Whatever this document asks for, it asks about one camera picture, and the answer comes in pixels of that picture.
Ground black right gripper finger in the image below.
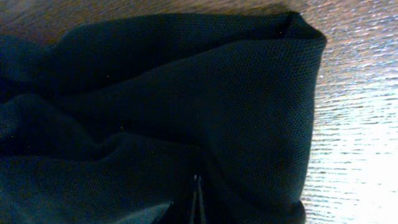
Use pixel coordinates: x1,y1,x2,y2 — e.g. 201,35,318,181
189,175,197,224
198,177,206,224

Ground black shorts with white logo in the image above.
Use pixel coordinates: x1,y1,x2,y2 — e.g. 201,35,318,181
1,12,327,223

